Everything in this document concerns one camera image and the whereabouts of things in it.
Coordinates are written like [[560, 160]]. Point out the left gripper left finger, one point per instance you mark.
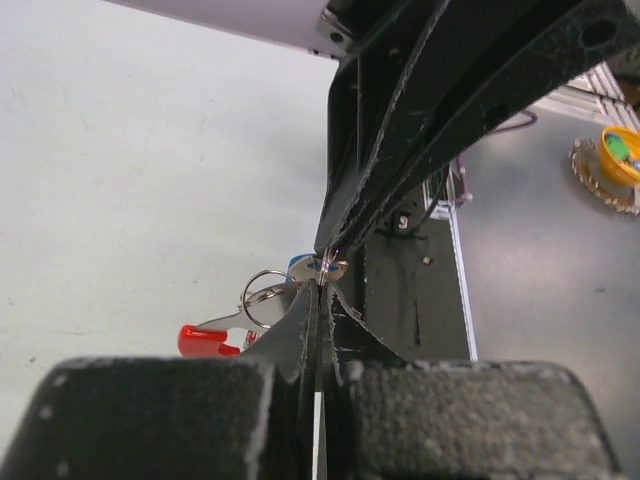
[[247, 417]]

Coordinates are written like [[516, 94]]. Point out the yellow bowl on saw blade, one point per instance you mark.
[[609, 168]]

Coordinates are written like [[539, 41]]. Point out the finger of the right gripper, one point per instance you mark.
[[406, 97], [583, 34]]

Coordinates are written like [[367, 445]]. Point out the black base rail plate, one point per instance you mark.
[[387, 285]]

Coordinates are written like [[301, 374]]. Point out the key with blue white tag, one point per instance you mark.
[[306, 266]]

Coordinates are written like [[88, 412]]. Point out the red handled keyring holder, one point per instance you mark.
[[257, 313]]

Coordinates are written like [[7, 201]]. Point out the white slotted cable duct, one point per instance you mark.
[[450, 327]]

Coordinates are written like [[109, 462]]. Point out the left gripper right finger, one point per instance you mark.
[[392, 418]]

